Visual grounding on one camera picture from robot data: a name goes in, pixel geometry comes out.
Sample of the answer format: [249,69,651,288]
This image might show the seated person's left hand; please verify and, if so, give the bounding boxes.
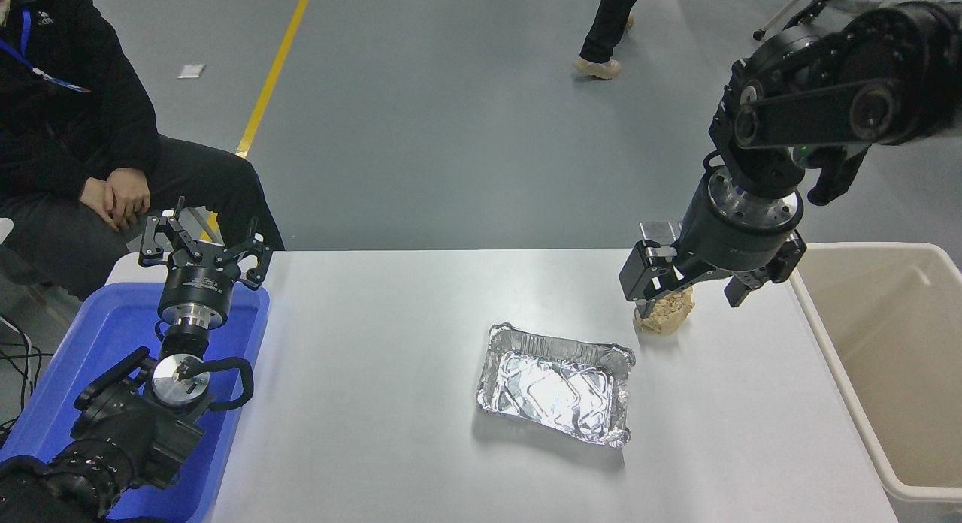
[104,168,151,217]

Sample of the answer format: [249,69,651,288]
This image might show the seated person's right hand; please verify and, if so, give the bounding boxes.
[79,179,129,232]

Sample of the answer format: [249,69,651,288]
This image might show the black floor cables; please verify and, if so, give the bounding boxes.
[0,313,35,441]

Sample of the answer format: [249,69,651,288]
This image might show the white wheeled office chair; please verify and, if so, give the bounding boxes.
[753,0,827,41]

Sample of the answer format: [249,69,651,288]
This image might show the metal floor plate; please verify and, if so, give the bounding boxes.
[640,221,682,246]

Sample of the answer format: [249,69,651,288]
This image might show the blue plastic tray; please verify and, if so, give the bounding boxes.
[0,283,270,523]

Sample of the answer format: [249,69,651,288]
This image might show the rectangular foil tray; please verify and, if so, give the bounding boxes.
[475,322,637,449]

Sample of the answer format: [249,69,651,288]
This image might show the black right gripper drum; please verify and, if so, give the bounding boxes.
[676,179,799,283]

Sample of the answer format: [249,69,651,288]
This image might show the seated person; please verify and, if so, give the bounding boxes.
[0,0,285,302]

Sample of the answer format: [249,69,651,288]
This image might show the large pale bin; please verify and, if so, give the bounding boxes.
[788,242,962,503]

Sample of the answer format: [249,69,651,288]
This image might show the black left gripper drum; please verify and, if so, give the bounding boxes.
[158,254,237,313]

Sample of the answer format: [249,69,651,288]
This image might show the crumpled tan paper ball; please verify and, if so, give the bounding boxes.
[634,286,696,336]

